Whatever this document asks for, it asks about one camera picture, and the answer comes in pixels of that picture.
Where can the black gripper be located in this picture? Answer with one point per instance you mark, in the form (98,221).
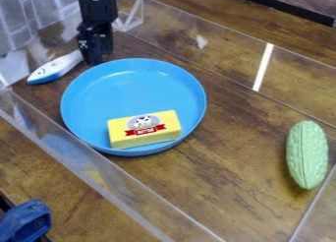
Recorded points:
(98,15)

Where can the blue round plastic tray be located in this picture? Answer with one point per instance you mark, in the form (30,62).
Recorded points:
(131,87)

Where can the yellow butter block toy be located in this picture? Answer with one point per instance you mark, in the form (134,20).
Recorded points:
(146,129)

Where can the green bitter gourd toy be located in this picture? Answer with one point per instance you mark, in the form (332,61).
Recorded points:
(307,154)

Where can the clear acrylic enclosure wall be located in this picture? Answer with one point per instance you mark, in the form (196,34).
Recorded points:
(222,187)

